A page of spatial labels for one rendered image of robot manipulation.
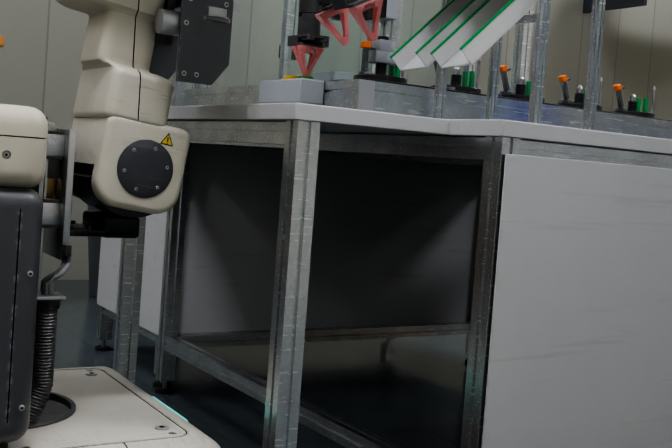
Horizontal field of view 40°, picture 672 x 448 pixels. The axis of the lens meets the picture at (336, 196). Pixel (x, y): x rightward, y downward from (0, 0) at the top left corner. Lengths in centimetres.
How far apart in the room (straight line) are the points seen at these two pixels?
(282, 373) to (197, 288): 140
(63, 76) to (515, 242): 388
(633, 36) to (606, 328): 605
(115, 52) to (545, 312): 92
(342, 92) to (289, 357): 80
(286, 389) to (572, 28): 593
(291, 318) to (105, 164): 42
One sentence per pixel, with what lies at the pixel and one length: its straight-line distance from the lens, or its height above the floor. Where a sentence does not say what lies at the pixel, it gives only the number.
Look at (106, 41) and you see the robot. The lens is 172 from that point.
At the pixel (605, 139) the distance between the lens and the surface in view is 187.
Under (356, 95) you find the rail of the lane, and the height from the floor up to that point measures 92.
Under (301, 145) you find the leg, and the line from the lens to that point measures 163.
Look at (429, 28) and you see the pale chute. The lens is 226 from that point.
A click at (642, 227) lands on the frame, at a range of 198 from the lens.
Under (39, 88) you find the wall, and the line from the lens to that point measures 526.
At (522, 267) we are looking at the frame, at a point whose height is 60.
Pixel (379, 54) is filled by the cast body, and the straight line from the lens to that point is 241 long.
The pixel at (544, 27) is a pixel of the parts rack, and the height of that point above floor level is 108.
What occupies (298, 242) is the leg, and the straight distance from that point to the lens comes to 164.
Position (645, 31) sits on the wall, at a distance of 798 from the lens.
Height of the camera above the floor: 76
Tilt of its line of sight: 2 degrees down
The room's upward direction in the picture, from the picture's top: 4 degrees clockwise
